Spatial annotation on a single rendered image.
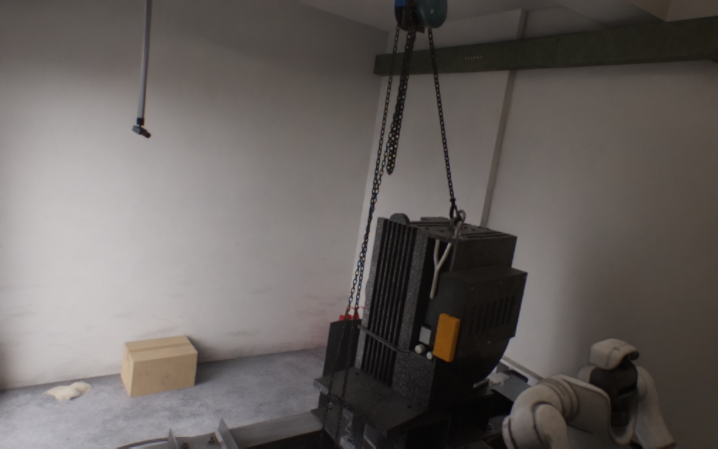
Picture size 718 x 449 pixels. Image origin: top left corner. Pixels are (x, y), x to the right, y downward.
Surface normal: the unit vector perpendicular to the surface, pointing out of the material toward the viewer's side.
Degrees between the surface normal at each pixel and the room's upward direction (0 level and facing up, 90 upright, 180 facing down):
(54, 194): 90
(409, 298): 90
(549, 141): 90
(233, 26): 90
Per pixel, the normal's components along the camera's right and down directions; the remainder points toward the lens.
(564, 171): -0.82, -0.04
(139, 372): 0.59, 0.21
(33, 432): 0.15, -0.98
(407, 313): -0.68, 0.00
